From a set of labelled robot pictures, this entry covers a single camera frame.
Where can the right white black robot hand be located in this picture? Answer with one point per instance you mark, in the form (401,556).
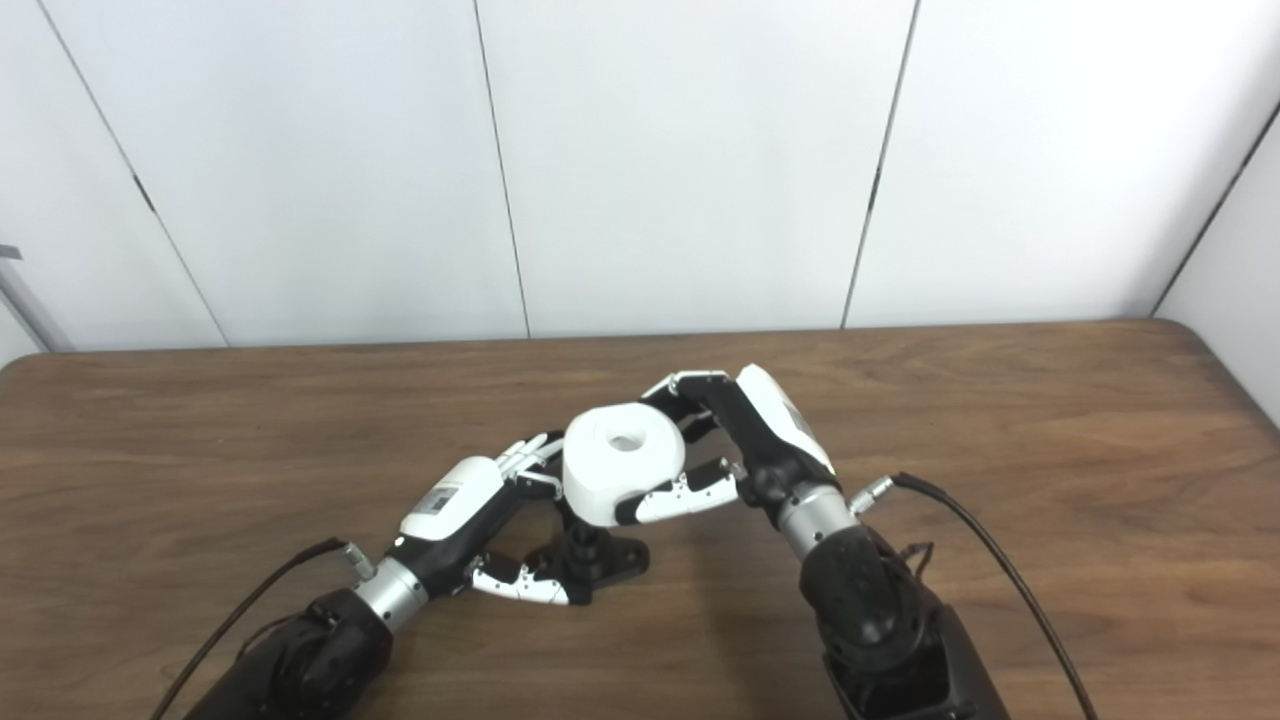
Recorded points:
(775,440)

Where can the gray partition corner post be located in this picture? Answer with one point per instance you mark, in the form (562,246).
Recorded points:
(25,300)

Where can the black flanged holder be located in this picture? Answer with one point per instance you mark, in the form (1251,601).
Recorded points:
(600,560)

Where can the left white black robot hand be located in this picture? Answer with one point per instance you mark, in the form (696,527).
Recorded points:
(450,515)

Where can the round white block with holes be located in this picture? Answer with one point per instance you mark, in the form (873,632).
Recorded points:
(610,475)

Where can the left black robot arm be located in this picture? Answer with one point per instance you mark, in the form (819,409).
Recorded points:
(320,650)

